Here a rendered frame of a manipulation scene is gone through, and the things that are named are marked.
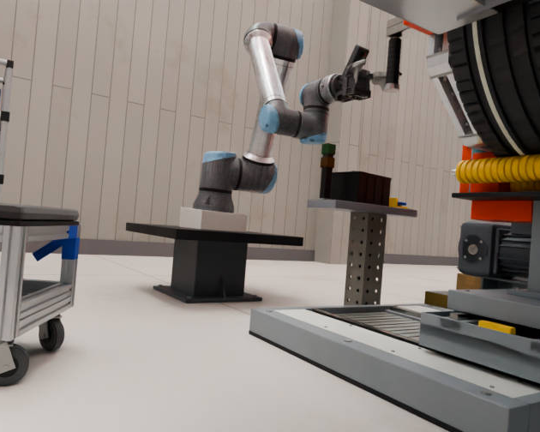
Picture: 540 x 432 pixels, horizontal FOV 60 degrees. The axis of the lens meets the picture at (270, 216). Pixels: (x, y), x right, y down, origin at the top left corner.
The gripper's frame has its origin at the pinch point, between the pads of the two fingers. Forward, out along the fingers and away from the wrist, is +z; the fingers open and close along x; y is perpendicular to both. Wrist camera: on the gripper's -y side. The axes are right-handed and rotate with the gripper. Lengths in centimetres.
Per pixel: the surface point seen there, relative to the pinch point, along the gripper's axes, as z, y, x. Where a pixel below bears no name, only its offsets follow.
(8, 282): 3, 63, 91
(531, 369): 52, 72, 8
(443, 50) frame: 28.2, 6.1, 9.9
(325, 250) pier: -278, 70, -209
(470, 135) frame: 26.8, 23.2, -3.9
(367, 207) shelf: -30, 40, -26
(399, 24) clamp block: 6.5, -9.2, 2.3
